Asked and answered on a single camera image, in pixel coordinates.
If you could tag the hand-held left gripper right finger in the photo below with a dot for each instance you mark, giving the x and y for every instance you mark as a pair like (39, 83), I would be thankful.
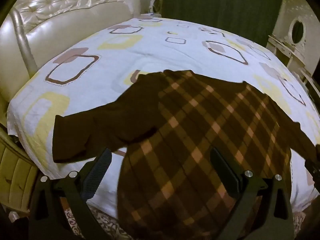
(225, 172)

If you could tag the cream tufted leather headboard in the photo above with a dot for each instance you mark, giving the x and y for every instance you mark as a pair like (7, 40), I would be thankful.
(62, 17)

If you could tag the white vanity dresser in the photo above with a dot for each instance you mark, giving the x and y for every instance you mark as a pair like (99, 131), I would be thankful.
(297, 47)

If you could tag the brown floral patterned rug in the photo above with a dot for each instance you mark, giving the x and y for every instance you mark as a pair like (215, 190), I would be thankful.
(107, 225)

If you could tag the white patterned bed sheet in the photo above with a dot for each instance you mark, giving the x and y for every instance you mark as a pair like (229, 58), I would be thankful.
(112, 62)

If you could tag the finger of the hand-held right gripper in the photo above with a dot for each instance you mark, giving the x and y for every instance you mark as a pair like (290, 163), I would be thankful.
(313, 167)

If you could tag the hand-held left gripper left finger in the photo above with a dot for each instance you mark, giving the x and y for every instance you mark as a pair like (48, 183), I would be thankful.
(98, 170)

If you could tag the cream padded bench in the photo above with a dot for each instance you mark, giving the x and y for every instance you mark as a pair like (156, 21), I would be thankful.
(15, 175)

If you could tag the brown plaid garment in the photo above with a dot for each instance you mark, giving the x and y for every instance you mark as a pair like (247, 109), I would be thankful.
(200, 120)

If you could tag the dark green curtain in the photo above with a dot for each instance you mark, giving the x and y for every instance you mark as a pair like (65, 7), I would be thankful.
(220, 2)

